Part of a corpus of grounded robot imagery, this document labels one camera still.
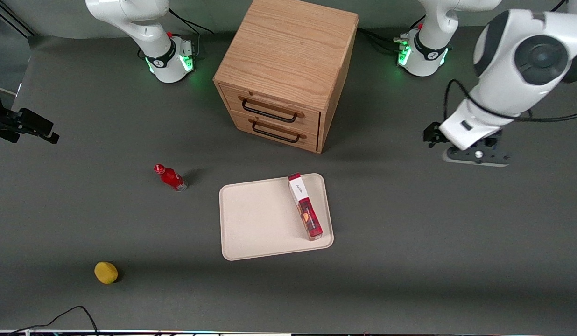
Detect red tartan cookie box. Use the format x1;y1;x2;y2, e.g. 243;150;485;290
288;173;324;241

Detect beige rectangular tray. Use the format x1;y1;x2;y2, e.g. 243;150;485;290
218;173;335;261

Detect small red soda bottle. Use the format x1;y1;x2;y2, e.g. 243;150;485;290
154;163;188;192

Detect yellow green sponge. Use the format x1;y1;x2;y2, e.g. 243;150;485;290
94;261;119;285

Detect wooden drawer cabinet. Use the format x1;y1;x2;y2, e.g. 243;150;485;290
213;0;359;154

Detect lower wooden drawer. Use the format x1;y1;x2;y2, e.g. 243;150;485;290
229;110;320;153

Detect wooden drawer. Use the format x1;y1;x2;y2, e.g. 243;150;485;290
220;84;322;137
229;110;320;153

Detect upper wooden drawer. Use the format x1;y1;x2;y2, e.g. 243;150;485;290
220;84;322;137

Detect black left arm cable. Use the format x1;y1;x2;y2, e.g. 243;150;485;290
443;78;577;123

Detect black left base cable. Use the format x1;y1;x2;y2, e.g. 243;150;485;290
358;15;427;54

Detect black base cable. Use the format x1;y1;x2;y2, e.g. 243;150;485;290
169;7;215;59
358;15;427;54

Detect black lower drawer handle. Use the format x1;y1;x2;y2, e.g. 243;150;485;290
252;122;301;144

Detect black drawer handle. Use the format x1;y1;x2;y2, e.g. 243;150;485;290
252;122;301;144
241;98;299;124

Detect black upper drawer handle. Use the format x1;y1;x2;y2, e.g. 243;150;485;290
241;98;299;124

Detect black right base cable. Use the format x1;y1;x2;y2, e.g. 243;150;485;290
169;7;215;59

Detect thin black table cable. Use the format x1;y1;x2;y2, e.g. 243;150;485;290
7;305;100;335

